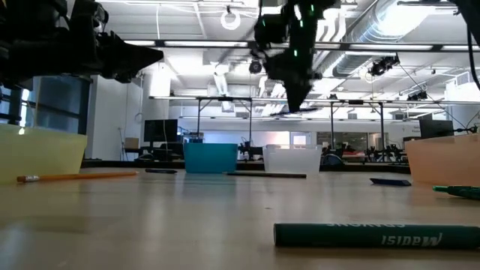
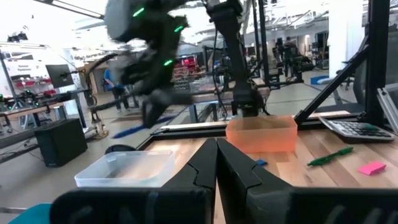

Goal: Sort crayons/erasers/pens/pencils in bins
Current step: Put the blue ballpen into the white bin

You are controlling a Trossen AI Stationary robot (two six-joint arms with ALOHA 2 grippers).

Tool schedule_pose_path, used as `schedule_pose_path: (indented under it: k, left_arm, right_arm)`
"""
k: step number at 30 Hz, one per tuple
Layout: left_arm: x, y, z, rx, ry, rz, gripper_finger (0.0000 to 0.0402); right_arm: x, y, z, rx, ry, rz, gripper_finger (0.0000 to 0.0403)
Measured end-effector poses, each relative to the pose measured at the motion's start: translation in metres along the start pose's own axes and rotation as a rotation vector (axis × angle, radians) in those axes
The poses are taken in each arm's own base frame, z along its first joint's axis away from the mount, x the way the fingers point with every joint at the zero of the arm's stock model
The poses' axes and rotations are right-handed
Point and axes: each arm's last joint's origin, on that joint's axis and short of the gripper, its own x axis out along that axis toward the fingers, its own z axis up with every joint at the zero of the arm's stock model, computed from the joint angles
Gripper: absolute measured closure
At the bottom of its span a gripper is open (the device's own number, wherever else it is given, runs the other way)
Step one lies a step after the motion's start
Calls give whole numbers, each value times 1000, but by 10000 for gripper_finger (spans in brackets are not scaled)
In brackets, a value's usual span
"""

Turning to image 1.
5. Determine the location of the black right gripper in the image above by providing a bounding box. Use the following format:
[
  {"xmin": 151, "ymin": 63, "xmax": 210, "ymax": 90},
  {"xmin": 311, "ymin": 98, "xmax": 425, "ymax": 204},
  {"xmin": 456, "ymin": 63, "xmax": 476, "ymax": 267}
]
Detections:
[{"xmin": 261, "ymin": 48, "xmax": 324, "ymax": 113}]

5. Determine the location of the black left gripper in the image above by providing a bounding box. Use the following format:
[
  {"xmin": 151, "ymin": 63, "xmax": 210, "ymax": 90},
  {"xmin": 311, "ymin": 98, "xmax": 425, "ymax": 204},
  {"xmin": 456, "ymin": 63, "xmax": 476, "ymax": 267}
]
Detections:
[{"xmin": 55, "ymin": 1, "xmax": 165, "ymax": 84}]

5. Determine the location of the orange pencil with eraser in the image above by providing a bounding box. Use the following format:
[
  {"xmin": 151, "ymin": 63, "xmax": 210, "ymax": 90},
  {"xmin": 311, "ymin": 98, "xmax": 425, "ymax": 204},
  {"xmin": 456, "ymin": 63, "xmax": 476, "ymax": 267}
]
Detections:
[{"xmin": 16, "ymin": 170, "xmax": 140, "ymax": 184}]

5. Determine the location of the blue eraser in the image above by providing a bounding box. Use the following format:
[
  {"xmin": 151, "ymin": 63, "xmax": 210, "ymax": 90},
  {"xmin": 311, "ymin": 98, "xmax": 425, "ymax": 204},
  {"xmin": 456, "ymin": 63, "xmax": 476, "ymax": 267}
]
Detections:
[{"xmin": 370, "ymin": 178, "xmax": 413, "ymax": 188}]

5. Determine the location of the black beam with light strips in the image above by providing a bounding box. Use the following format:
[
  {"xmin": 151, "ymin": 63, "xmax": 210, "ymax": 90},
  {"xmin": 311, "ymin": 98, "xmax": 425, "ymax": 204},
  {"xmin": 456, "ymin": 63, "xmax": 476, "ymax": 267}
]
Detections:
[{"xmin": 123, "ymin": 38, "xmax": 480, "ymax": 53}]

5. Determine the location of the clear plastic bin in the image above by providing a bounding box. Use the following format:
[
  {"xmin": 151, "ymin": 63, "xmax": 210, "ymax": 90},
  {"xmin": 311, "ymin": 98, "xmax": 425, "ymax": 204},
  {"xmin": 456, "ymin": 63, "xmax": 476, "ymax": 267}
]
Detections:
[{"xmin": 262, "ymin": 144, "xmax": 323, "ymax": 176}]

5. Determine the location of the black computer monitor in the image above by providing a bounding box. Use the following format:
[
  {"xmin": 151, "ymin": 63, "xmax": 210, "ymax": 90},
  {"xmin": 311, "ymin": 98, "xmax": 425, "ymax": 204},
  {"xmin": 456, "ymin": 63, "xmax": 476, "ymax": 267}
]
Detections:
[
  {"xmin": 418, "ymin": 114, "xmax": 455, "ymax": 140},
  {"xmin": 143, "ymin": 118, "xmax": 179, "ymax": 143}
]

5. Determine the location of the teal plastic bin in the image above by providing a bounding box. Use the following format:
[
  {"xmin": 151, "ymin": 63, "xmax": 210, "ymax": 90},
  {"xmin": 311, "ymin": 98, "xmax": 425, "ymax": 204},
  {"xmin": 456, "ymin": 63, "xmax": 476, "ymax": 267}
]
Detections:
[{"xmin": 183, "ymin": 142, "xmax": 239, "ymax": 174}]

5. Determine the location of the yellow translucent plastic bin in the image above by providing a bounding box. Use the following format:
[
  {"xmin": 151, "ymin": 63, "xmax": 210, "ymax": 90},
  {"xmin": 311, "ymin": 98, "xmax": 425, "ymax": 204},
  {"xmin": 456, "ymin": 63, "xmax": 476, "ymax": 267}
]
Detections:
[{"xmin": 0, "ymin": 124, "xmax": 89, "ymax": 185}]

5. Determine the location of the orange translucent plastic bin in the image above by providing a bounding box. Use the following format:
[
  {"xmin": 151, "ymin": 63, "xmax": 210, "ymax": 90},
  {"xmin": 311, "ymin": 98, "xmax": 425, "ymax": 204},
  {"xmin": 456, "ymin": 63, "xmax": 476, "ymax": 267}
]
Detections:
[{"xmin": 404, "ymin": 133, "xmax": 480, "ymax": 188}]

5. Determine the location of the green pen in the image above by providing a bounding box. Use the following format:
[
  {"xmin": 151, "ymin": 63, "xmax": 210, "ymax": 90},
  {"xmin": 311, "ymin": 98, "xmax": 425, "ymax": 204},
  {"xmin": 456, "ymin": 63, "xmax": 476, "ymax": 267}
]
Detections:
[{"xmin": 432, "ymin": 185, "xmax": 480, "ymax": 201}]

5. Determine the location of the black metal rig frame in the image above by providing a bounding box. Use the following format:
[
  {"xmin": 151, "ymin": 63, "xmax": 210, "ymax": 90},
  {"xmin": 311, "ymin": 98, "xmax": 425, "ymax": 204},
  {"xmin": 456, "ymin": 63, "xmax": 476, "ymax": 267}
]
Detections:
[
  {"xmin": 328, "ymin": 99, "xmax": 386, "ymax": 151},
  {"xmin": 194, "ymin": 95, "xmax": 254, "ymax": 148}
]

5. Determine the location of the black aluminium table frame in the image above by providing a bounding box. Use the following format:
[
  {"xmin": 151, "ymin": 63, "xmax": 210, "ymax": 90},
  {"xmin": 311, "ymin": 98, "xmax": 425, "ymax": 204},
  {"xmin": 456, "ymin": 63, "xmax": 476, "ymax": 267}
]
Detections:
[{"xmin": 80, "ymin": 159, "xmax": 413, "ymax": 175}]

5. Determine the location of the silver ventilation duct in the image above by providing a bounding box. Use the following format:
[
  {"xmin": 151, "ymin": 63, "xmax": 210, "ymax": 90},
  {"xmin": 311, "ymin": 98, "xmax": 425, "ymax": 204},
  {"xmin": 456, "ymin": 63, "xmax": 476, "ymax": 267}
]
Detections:
[{"xmin": 331, "ymin": 0, "xmax": 427, "ymax": 78}]

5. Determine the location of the white hanging ring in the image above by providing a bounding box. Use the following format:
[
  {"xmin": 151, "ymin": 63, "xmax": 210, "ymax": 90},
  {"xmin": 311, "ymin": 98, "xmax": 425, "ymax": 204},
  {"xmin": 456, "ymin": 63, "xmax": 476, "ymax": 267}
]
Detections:
[{"xmin": 220, "ymin": 10, "xmax": 242, "ymax": 31}]

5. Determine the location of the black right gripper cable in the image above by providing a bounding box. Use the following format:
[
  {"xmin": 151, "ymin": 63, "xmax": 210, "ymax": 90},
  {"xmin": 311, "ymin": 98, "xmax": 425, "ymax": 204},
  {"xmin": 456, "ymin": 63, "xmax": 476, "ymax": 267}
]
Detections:
[{"xmin": 466, "ymin": 20, "xmax": 480, "ymax": 92}]

